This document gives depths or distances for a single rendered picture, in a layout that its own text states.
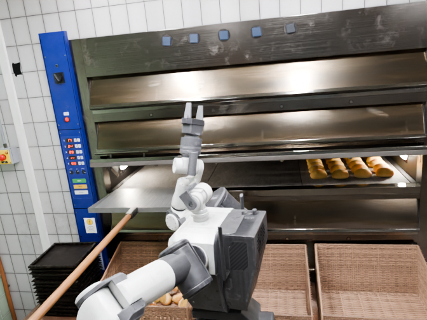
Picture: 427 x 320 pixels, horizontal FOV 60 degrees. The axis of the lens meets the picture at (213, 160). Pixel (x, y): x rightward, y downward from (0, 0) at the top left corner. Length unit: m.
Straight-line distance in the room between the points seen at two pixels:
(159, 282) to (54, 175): 1.67
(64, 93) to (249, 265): 1.56
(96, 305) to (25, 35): 1.84
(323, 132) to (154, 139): 0.95
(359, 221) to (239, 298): 1.14
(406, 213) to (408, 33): 0.94
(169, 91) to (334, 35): 0.90
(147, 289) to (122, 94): 1.44
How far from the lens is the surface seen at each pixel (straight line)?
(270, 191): 2.15
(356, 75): 2.05
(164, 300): 2.27
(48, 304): 1.42
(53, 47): 2.34
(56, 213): 2.64
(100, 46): 2.24
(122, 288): 0.93
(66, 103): 2.34
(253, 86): 2.01
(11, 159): 2.59
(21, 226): 2.84
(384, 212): 2.27
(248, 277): 1.22
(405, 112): 2.15
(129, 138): 2.23
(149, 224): 2.36
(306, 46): 2.02
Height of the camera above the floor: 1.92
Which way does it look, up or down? 15 degrees down
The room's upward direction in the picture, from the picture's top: 5 degrees counter-clockwise
